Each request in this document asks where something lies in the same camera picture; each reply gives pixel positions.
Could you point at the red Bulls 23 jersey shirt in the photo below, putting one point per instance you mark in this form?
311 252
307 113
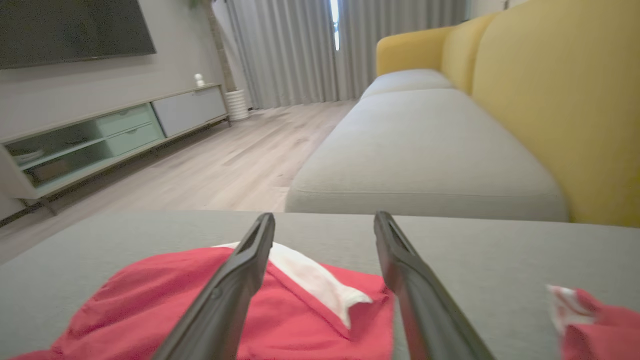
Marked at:
600 325

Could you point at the red Bulls shorts white stripe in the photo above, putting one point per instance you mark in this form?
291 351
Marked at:
135 310

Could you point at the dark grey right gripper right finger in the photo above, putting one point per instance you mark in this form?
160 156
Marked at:
425 300

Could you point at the yellow sofa backrest cushion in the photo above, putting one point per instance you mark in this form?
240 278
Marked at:
565 100
462 50

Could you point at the black wall television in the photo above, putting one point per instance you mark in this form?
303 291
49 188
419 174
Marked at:
70 27

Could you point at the grey sofa seat cushion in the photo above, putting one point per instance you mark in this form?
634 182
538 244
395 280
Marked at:
425 155
407 80

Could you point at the pale green television cabinet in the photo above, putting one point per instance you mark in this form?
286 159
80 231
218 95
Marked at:
125 127

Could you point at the white ribbed plant pot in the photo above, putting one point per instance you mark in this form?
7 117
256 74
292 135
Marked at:
237 105

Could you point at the grey pleated curtain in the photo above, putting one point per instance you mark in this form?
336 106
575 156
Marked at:
290 50

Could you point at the yellow sofa armrest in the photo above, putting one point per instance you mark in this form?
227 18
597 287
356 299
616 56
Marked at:
410 50

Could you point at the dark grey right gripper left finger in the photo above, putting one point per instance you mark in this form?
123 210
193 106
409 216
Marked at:
225 300

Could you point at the indoor plant trunk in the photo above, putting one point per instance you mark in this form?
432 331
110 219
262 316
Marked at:
220 45

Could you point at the small white figurine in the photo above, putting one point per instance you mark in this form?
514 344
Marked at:
199 80

